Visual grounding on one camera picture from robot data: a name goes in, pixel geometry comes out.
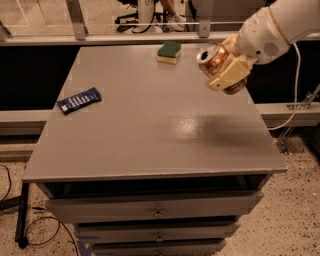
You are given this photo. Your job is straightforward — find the green yellow sponge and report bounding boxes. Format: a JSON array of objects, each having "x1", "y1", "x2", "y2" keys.
[{"x1": 157, "y1": 41, "x2": 181, "y2": 64}]

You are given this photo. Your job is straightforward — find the black office chair base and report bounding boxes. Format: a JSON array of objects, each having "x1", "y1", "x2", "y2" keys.
[{"x1": 114, "y1": 0, "x2": 168, "y2": 34}]

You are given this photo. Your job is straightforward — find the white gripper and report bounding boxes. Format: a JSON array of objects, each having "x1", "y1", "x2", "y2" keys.
[{"x1": 206, "y1": 7, "x2": 290, "y2": 91}]

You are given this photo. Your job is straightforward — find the grey bottom drawer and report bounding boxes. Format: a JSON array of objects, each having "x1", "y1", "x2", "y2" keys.
[{"x1": 93, "y1": 239, "x2": 225, "y2": 256}]

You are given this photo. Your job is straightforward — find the metal floor bracket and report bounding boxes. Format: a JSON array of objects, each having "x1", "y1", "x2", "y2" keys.
[{"x1": 277, "y1": 84, "x2": 320, "y2": 155}]

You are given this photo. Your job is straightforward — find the grey metal railing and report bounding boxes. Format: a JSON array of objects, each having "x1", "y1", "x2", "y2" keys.
[{"x1": 0, "y1": 0, "x2": 232, "y2": 46}]

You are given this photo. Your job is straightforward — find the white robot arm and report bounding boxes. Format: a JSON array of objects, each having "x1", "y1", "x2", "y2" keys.
[{"x1": 207, "y1": 0, "x2": 320, "y2": 91}]

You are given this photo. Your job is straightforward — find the grey drawer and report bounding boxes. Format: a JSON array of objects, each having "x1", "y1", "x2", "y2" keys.
[
  {"x1": 46, "y1": 191, "x2": 263, "y2": 224},
  {"x1": 75, "y1": 221, "x2": 240, "y2": 243},
  {"x1": 93, "y1": 239, "x2": 225, "y2": 256}
]

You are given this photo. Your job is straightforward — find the white sneaker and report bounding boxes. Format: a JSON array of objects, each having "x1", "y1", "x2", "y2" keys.
[{"x1": 166, "y1": 14, "x2": 186, "y2": 32}]

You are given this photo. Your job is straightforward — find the grey middle drawer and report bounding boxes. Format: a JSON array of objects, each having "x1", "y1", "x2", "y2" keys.
[{"x1": 75, "y1": 221, "x2": 240, "y2": 243}]

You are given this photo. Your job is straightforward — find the blue snack wrapper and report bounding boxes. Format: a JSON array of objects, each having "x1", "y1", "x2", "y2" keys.
[{"x1": 57, "y1": 87, "x2": 102, "y2": 115}]

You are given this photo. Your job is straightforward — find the grey top drawer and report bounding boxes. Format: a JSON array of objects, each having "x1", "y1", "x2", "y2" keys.
[{"x1": 46, "y1": 191, "x2": 263, "y2": 224}]

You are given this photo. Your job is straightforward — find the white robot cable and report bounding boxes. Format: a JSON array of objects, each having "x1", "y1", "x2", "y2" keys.
[{"x1": 267, "y1": 42, "x2": 302, "y2": 131}]

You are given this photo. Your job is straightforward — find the black floor cable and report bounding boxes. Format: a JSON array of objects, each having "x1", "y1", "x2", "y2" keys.
[{"x1": 0, "y1": 164, "x2": 80, "y2": 256}]

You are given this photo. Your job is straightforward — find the black table leg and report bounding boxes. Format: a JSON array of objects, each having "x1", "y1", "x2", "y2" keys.
[{"x1": 15, "y1": 183, "x2": 29, "y2": 249}]

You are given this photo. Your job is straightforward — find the orange soda can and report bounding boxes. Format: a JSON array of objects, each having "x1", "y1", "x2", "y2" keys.
[{"x1": 196, "y1": 42, "x2": 240, "y2": 95}]

